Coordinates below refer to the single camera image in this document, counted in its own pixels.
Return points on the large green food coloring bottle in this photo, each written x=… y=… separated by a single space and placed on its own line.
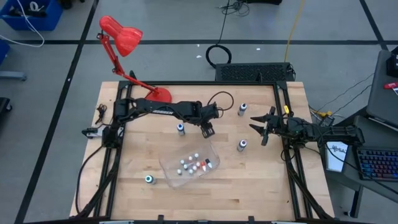
x=149 y=179

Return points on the black desk device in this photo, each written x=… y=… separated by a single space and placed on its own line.
x=393 y=62

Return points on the yellow tag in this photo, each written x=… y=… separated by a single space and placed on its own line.
x=286 y=109

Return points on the black computer case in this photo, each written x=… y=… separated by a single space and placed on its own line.
x=242 y=72

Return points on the red tool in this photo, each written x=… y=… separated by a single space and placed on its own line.
x=391 y=85

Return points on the white paper card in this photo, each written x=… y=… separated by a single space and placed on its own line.
x=337 y=158

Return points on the large blue food coloring bottle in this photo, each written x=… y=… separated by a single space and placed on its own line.
x=181 y=129

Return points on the backlit keyboard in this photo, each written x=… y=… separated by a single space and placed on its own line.
x=377 y=163

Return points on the blue storage bin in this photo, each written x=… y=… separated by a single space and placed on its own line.
x=46 y=18

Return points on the dark grey side table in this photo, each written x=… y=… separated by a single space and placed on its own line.
x=381 y=93

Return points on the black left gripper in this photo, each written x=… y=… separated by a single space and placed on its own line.
x=207 y=130

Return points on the red desk lamp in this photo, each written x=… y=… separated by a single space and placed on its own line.
x=126 y=37

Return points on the black aluminium table frame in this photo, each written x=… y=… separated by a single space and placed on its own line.
x=202 y=83

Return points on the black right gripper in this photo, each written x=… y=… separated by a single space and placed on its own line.
x=278 y=126

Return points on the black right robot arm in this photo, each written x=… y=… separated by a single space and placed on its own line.
x=342 y=135

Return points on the black side desk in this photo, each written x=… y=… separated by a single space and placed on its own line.
x=382 y=137

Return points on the grey metal bar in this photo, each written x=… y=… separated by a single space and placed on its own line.
x=12 y=75

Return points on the small orange food coloring bottle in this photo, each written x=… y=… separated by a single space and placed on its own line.
x=203 y=167

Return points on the large black food coloring bottle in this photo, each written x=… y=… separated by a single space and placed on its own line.
x=242 y=109

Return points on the small black food coloring bottle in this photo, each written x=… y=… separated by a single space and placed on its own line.
x=208 y=163

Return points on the clear plastic bin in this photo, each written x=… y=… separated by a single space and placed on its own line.
x=174 y=179

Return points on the black floor object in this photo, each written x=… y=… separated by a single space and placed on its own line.
x=4 y=105

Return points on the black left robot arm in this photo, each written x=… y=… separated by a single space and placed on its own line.
x=161 y=110

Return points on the large purple food coloring bottle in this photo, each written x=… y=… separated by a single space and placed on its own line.
x=242 y=145

